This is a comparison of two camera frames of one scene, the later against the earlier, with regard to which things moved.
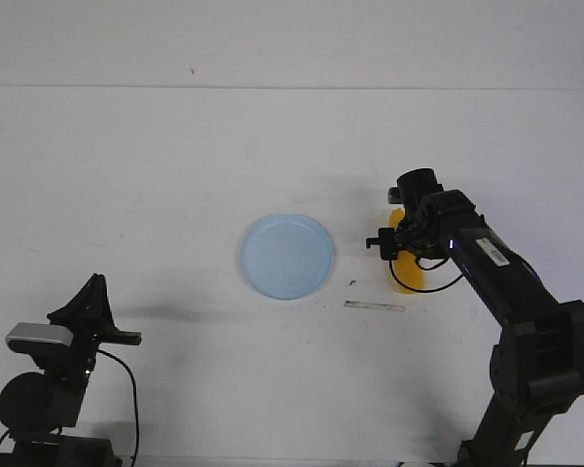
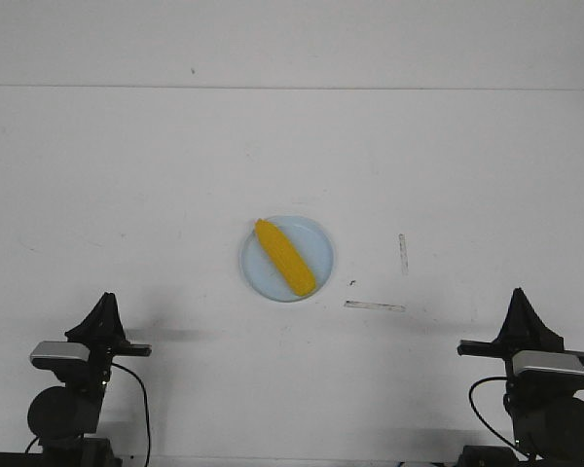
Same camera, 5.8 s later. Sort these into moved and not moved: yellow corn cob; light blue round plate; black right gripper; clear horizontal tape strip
Moved: yellow corn cob; black right gripper
Not moved: light blue round plate; clear horizontal tape strip
